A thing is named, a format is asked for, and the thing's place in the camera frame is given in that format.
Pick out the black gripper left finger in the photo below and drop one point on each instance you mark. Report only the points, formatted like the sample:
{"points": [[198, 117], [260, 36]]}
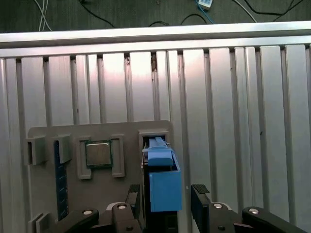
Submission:
{"points": [[121, 218]]}

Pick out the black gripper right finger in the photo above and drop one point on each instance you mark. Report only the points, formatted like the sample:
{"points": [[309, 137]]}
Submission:
{"points": [[218, 218]]}

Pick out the hard disk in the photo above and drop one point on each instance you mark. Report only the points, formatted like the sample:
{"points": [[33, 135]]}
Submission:
{"points": [[165, 189]]}

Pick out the grey parts rack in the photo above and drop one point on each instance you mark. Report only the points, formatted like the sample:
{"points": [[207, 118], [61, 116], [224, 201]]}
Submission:
{"points": [[102, 194]]}

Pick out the silver CPU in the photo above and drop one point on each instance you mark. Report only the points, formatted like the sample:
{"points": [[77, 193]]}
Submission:
{"points": [[98, 154]]}

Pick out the blue RAM stick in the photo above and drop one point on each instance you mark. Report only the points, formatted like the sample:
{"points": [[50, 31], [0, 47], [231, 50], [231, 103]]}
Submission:
{"points": [[60, 184]]}

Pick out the white plug adapter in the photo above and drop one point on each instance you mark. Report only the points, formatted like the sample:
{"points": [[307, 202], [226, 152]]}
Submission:
{"points": [[205, 3]]}

